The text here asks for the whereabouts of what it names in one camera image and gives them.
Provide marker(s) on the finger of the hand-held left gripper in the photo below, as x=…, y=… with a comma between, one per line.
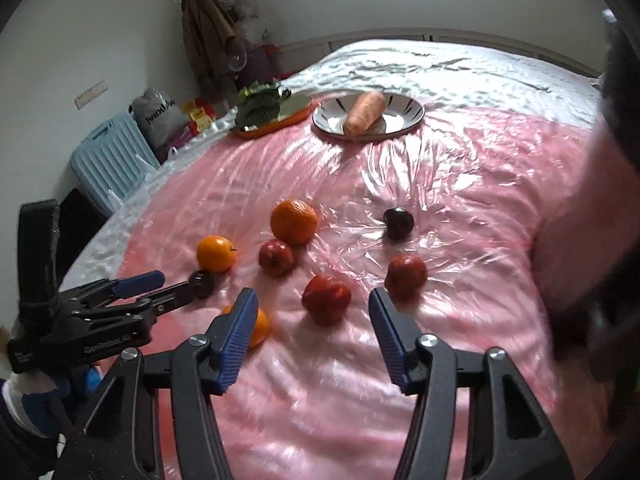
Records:
x=170, y=299
x=137, y=282

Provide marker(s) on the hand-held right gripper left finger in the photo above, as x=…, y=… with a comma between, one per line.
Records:
x=240, y=340

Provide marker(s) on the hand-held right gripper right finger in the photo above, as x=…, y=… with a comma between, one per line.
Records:
x=392, y=345

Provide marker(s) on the small orange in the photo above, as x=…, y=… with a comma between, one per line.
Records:
x=261, y=330
x=216, y=254

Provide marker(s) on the dark plum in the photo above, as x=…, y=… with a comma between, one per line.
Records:
x=398, y=222
x=204, y=285

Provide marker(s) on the red apple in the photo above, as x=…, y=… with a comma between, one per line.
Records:
x=276, y=257
x=406, y=277
x=326, y=299

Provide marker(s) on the large orange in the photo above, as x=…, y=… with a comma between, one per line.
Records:
x=294, y=221

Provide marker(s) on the person's left hand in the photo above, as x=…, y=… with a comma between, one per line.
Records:
x=75, y=390

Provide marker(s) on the light blue suitcase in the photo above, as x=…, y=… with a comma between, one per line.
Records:
x=110, y=155

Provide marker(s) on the grey bag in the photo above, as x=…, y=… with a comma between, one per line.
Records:
x=160, y=115

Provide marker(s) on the yellow red packet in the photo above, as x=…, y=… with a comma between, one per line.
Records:
x=197, y=114

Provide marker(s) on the pink plastic sheet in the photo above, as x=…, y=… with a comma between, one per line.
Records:
x=475, y=185

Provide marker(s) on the leafy green vegetable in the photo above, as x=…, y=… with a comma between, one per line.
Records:
x=257, y=105

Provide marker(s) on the orange plate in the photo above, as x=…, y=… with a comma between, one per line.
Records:
x=295, y=108

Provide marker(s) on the carrot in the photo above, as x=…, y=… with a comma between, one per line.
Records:
x=362, y=112

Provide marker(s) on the white striped plate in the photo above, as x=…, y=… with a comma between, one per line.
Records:
x=402, y=110

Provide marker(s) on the purple bag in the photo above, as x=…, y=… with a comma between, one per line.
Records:
x=260, y=60

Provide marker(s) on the brown hanging coat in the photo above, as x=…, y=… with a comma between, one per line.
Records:
x=202, y=30

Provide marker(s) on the white bed cover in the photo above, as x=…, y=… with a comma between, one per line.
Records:
x=450, y=70

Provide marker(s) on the white wall strip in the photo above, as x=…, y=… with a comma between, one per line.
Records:
x=92, y=94

